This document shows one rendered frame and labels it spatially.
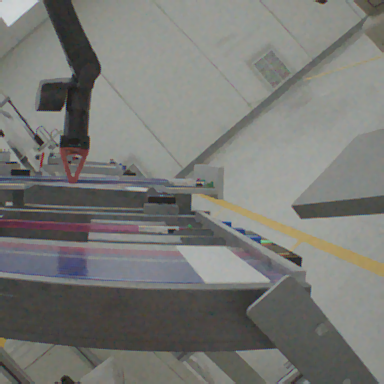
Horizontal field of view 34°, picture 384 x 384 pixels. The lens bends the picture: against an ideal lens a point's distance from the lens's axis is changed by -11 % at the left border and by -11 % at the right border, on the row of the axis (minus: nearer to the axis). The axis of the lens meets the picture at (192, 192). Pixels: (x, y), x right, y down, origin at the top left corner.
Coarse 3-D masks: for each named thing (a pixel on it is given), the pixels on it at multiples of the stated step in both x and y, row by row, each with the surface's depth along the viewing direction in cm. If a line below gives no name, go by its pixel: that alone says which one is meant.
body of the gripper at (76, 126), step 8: (88, 112) 138; (64, 120) 137; (72, 120) 136; (80, 120) 136; (88, 120) 138; (64, 128) 137; (72, 128) 136; (80, 128) 136; (88, 128) 138; (64, 136) 133; (72, 136) 134; (80, 136) 134; (88, 136) 134; (72, 144) 138
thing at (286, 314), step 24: (288, 288) 53; (264, 312) 53; (288, 312) 53; (312, 312) 53; (288, 336) 53; (312, 336) 53; (336, 336) 54; (288, 360) 53; (312, 360) 53; (336, 360) 54; (360, 360) 54
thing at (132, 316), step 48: (0, 288) 54; (48, 288) 55; (96, 288) 55; (144, 288) 56; (192, 288) 56; (240, 288) 57; (0, 336) 54; (48, 336) 55; (96, 336) 55; (144, 336) 56; (192, 336) 56; (240, 336) 57
